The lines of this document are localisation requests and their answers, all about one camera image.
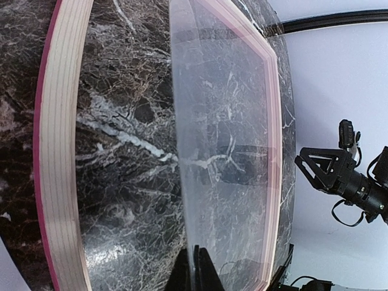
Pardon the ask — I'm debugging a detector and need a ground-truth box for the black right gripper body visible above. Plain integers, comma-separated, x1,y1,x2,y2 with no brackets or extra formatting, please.
295,147,371,200

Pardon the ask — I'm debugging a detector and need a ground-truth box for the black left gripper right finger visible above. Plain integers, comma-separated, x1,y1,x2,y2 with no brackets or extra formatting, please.
193,245,224,291

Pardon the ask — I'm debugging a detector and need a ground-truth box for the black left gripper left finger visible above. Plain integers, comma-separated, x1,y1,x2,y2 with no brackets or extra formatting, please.
165,249,192,291

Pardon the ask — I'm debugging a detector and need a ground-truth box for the clear acrylic sheet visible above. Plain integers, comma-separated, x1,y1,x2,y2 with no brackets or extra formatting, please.
169,1,296,290

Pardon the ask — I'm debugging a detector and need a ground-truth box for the pink wooden picture frame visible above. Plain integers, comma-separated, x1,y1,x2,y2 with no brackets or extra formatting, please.
32,0,284,291

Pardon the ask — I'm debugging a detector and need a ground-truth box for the white photo mat board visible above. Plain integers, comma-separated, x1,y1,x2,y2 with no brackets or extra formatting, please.
0,240,30,291

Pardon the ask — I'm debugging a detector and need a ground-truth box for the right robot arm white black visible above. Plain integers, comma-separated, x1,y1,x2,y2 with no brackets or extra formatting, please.
295,147,387,223

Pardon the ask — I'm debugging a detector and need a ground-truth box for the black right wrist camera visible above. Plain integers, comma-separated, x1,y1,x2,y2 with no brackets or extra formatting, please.
338,119,361,150

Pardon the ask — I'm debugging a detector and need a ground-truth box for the black right corner post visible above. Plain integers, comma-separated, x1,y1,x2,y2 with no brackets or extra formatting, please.
267,9,387,36

